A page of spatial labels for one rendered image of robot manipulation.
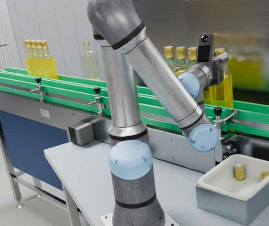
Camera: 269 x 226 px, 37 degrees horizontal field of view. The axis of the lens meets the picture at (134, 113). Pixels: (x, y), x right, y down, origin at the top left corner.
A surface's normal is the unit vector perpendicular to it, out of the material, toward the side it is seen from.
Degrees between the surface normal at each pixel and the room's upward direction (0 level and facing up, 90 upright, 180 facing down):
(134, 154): 7
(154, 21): 90
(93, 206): 0
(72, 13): 90
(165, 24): 90
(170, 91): 87
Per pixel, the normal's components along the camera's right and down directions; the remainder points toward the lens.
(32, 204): -0.13, -0.93
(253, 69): -0.69, 0.33
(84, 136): 0.71, 0.15
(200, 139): 0.04, 0.33
